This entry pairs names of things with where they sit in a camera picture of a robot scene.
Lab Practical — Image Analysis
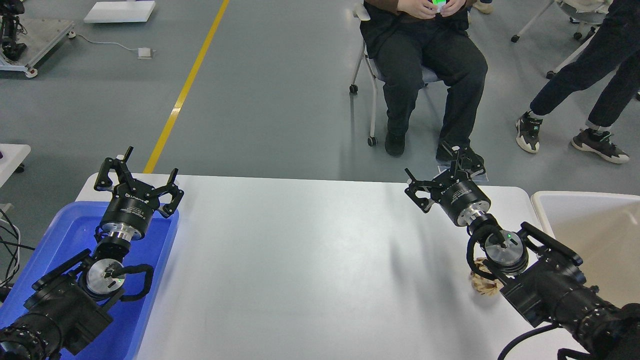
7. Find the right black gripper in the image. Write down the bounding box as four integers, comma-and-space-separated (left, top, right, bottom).
404, 146, 492, 228

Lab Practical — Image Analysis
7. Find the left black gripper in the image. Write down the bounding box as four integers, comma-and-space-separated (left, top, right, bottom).
93, 146, 185, 240

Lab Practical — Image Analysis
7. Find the brown paper ball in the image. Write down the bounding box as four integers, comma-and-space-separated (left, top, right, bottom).
470, 257, 504, 296

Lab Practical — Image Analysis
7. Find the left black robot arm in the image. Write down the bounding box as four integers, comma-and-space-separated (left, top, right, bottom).
1, 146, 185, 360

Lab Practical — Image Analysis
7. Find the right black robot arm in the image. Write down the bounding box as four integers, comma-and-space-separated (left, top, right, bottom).
405, 146, 640, 360

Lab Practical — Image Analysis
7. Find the white office chair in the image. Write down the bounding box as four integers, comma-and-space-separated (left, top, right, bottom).
349, 2, 443, 147

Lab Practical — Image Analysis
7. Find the white side table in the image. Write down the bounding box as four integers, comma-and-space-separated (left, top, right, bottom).
0, 143, 32, 187

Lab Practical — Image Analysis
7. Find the seated person in black trousers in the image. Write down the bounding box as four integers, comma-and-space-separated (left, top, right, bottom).
360, 0, 489, 167

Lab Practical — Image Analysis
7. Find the blue plastic bin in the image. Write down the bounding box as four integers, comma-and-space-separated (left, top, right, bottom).
0, 201, 180, 360

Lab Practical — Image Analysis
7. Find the white plastic bin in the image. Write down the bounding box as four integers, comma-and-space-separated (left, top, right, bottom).
531, 191, 640, 307

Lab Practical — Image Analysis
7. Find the white flat board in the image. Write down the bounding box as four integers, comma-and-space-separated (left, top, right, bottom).
83, 0, 156, 24

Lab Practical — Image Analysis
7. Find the green rubik cube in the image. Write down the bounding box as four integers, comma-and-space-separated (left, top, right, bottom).
431, 0, 448, 13

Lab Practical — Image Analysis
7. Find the grey wheeled platform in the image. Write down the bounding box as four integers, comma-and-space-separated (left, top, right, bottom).
0, 18, 76, 78

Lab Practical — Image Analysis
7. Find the standing person in dark trousers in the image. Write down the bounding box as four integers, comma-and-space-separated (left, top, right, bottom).
515, 0, 640, 164

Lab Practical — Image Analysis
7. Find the black robot on platform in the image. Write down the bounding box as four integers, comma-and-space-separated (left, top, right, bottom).
0, 0, 27, 62

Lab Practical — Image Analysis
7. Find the white power adapter with cable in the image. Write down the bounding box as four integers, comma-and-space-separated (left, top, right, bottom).
68, 31, 156, 60

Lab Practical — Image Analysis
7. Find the black cables bundle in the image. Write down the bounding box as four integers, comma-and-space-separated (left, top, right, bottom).
0, 207, 36, 303

